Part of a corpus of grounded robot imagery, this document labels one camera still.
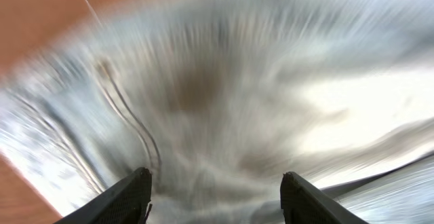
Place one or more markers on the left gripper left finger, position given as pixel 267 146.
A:
pixel 126 202

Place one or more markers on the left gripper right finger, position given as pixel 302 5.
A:
pixel 303 203

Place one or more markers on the light blue denim shorts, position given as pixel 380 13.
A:
pixel 219 98

